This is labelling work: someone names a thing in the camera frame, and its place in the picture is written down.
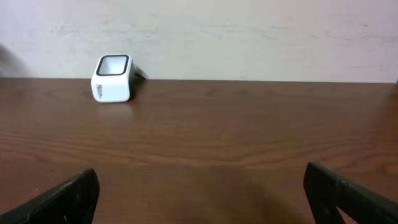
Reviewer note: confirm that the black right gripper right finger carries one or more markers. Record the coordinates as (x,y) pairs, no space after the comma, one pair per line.
(328,193)

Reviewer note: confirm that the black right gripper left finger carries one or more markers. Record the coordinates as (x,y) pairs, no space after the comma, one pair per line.
(72,201)

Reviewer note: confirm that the white barcode scanner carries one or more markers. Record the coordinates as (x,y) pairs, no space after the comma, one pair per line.
(112,77)

